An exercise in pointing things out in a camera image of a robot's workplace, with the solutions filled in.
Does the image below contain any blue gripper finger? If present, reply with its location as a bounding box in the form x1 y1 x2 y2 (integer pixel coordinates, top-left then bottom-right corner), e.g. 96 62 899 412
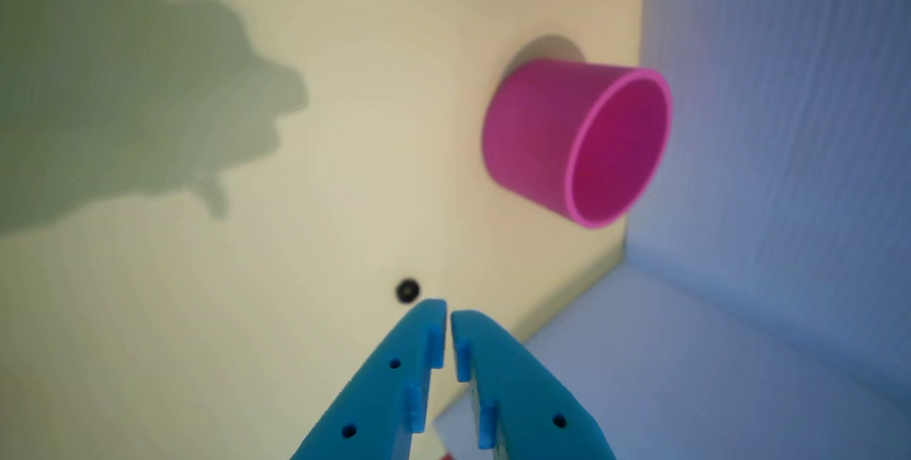
451 310 617 460
290 298 448 460

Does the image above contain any pink round cup box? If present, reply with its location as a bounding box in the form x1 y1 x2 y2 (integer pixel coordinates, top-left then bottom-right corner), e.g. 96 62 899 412
482 58 673 229

